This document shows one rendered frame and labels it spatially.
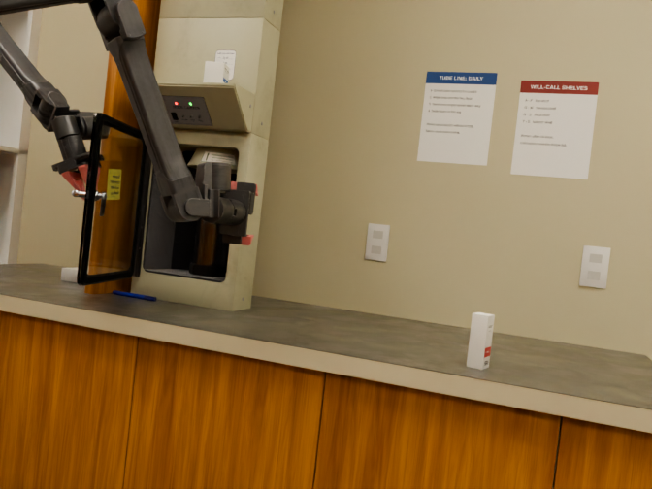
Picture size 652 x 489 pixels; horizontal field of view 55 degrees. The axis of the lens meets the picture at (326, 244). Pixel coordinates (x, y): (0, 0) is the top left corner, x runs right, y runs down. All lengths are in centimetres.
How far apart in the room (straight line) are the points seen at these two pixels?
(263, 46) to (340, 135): 45
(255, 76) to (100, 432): 95
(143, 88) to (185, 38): 56
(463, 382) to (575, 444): 22
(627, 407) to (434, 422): 34
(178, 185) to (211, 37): 62
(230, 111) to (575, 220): 101
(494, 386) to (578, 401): 14
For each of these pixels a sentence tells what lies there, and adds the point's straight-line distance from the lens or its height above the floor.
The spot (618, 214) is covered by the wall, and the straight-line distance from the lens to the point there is 191.
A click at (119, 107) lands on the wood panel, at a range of 181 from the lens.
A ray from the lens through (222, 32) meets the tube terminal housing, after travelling 177.
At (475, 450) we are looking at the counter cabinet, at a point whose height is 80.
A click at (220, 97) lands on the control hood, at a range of 161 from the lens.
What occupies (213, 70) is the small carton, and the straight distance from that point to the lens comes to 165.
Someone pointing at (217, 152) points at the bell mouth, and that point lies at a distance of 173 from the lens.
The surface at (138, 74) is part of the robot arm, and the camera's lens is 128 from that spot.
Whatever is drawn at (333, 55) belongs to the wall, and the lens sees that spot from 209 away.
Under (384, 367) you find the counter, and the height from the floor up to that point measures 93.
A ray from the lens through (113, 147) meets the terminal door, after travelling 160.
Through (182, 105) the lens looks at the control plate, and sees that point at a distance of 168.
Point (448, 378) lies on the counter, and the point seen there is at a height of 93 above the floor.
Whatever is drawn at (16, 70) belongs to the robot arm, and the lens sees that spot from 178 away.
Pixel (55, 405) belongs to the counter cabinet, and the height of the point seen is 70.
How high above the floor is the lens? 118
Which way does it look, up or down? 1 degrees down
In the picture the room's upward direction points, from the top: 6 degrees clockwise
